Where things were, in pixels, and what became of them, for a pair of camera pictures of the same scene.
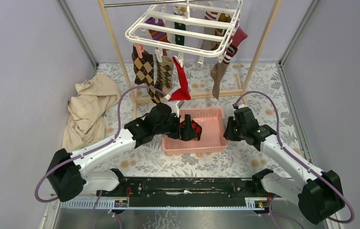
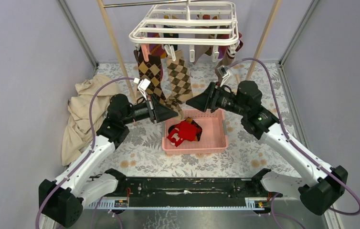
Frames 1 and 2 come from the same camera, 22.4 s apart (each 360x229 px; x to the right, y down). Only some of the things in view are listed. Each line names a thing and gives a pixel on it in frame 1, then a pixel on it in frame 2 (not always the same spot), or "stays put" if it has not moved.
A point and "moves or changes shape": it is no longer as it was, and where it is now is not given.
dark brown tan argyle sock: (143, 69) moves or changes shape
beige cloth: (85, 125) stays put
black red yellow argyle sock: (197, 129) stays put
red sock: (185, 92) moves or changes shape
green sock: (179, 39) to (171, 35)
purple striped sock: (157, 35) to (156, 49)
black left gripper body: (173, 129) to (153, 109)
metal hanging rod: (113, 5) stays put
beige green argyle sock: (164, 70) to (182, 87)
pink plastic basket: (213, 135) stays put
